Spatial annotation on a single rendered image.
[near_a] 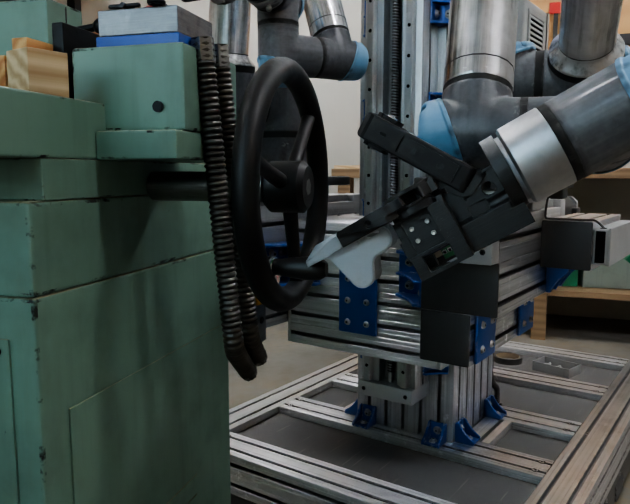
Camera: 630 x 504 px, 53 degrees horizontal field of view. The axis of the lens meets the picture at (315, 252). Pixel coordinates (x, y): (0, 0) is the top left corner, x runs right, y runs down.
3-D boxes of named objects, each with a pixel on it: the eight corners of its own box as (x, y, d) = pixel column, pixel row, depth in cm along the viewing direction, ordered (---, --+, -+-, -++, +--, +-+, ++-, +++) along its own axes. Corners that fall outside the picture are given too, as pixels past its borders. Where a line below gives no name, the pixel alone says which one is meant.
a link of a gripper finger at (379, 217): (339, 249, 58) (424, 202, 55) (331, 234, 58) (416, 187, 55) (350, 244, 62) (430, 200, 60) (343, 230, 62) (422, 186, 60)
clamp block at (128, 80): (183, 130, 65) (181, 40, 64) (71, 132, 69) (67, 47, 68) (239, 137, 79) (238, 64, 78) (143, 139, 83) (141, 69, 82)
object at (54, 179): (43, 200, 59) (41, 157, 59) (-129, 198, 65) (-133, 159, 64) (220, 190, 97) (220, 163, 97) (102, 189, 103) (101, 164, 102)
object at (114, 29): (179, 43, 66) (177, -12, 65) (87, 49, 69) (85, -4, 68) (229, 64, 78) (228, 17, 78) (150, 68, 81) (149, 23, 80)
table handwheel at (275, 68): (308, 1, 70) (348, 182, 92) (147, 13, 75) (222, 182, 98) (239, 194, 53) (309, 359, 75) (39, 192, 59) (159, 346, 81)
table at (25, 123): (28, 152, 44) (23, 63, 43) (-282, 155, 52) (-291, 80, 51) (294, 164, 102) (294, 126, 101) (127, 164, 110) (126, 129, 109)
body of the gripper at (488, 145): (414, 285, 57) (540, 221, 53) (368, 202, 57) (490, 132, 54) (423, 272, 64) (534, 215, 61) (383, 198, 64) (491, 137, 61)
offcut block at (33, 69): (48, 100, 65) (46, 57, 65) (70, 98, 63) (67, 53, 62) (8, 97, 62) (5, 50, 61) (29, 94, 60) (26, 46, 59)
